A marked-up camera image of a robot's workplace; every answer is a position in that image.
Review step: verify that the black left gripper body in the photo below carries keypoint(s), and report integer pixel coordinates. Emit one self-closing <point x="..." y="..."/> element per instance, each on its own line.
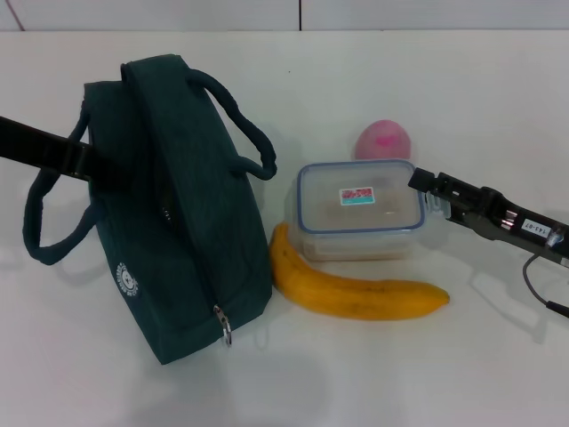
<point x="40" y="149"/>

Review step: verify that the dark teal insulated lunch bag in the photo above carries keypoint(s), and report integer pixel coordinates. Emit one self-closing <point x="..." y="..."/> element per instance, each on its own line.
<point x="200" y="249"/>

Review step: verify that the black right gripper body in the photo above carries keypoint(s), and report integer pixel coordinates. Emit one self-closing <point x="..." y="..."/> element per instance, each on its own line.
<point x="524" y="231"/>

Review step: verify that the clear plastic food container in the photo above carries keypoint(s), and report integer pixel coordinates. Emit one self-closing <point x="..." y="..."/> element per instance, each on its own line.
<point x="355" y="213"/>

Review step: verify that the yellow banana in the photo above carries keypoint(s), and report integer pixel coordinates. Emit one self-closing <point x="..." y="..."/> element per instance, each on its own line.
<point x="320" y="291"/>

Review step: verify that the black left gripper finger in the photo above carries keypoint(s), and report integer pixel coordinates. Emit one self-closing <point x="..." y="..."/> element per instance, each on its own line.
<point x="111" y="173"/>

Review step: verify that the pink peach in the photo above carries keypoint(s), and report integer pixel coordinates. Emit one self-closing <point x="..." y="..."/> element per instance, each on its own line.
<point x="382" y="140"/>

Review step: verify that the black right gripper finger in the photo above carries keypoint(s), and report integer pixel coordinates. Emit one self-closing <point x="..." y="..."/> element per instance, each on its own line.
<point x="462" y="195"/>

